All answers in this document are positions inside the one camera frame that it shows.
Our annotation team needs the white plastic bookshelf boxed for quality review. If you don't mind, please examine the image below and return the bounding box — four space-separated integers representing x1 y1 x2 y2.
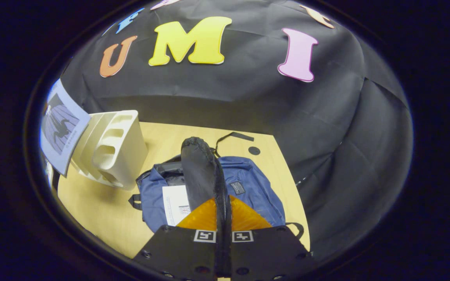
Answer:
71 110 149 191

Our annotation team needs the blue schoolbag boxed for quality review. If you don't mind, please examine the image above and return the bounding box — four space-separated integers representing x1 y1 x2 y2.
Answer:
128 132 306 279

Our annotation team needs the white cover book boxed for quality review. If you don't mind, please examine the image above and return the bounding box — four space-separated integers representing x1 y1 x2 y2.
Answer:
162 185 191 226

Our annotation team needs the light blue cover book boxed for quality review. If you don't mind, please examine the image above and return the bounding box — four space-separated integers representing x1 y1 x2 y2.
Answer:
39 78 91 177

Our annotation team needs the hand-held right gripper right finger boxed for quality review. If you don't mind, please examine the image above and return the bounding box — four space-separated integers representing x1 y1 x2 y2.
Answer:
231 195 315 281

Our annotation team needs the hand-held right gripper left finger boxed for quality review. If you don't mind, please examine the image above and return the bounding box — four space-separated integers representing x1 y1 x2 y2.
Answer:
132 196 218 281

